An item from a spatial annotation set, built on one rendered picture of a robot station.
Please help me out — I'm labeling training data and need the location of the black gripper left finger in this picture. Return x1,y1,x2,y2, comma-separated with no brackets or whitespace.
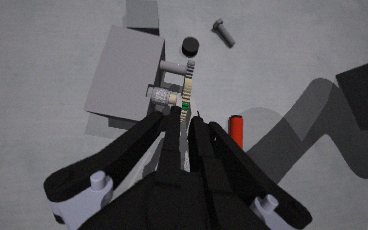
43,95,182,230

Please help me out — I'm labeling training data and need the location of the red-handled screwdriver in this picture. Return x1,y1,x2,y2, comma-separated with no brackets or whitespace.
229,115,243,148

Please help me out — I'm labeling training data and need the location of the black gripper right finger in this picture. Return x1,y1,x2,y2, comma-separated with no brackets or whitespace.
186,98,312,230

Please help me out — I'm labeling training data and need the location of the grey bolt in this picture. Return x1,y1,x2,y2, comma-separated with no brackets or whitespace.
213,18,235,46

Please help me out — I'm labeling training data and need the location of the beige gear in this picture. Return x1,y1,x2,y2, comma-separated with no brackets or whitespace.
166,78,192,124

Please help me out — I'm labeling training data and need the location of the black short cylinder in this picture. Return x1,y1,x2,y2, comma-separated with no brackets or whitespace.
182,37,199,57

